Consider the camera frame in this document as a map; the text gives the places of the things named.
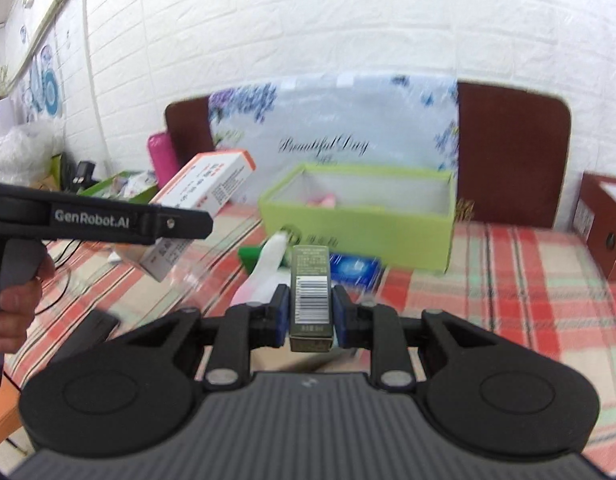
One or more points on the floral plastic bag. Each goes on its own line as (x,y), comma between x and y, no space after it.
(400,120)

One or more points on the white pink glove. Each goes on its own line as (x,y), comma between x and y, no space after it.
(270,272)

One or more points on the light green open box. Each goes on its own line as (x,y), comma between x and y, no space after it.
(403,216)

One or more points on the person left hand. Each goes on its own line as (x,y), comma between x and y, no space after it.
(17,307)

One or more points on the white plastic bag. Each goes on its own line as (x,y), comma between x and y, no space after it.
(27,150)

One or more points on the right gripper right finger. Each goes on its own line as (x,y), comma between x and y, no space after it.
(381,331)

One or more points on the brown cardboard shoe box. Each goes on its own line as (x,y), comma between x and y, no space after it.
(595,220)

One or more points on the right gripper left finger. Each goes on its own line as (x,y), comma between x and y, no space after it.
(242,329)

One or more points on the black charger adapter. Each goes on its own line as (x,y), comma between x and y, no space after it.
(83,177)

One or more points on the olive green barcode box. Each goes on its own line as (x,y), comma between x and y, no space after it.
(310,324)

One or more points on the dark green small box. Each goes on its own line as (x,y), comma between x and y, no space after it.
(249,256)

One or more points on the white orange medicine box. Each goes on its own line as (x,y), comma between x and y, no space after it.
(196,193)

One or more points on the dark green tray box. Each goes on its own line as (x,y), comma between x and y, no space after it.
(136,187)

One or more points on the brown wooden headboard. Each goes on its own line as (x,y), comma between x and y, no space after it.
(513,147)

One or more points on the blue flat medicine box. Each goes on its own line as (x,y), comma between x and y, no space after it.
(354,271)

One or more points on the plaid bed sheet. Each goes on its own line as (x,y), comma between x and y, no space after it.
(539,288)

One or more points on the black smartphone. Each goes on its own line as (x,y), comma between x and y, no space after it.
(94,329)

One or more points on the clear plastic cup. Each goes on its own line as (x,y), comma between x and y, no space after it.
(201,276)

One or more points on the pink thermos bottle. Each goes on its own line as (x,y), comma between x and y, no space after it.
(163,158)

